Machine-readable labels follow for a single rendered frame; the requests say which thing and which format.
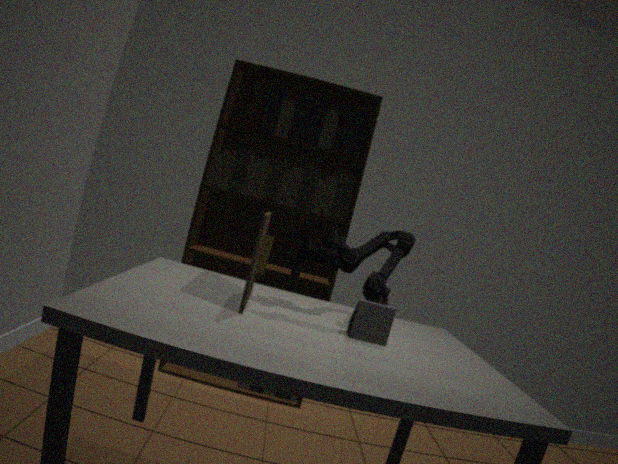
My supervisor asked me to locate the crooked picture frame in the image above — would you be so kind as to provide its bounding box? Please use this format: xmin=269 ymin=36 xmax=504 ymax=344
xmin=254 ymin=235 xmax=274 ymax=276

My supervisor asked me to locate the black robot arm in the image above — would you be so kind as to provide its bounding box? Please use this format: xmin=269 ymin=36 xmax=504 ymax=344
xmin=320 ymin=229 xmax=415 ymax=306

